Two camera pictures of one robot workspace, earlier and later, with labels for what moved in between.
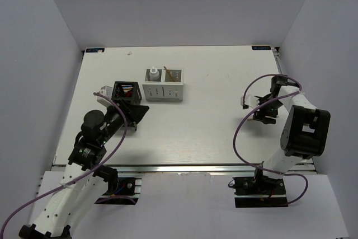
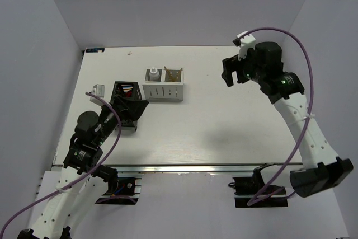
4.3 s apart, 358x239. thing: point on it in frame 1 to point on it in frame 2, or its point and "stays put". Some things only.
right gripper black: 259,115 to 232,64
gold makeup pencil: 266,116 to 175,78
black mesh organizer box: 129,91 stays put
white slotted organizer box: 164,89 stays put
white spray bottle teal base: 154,74 stays put
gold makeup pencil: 169,74 stays put
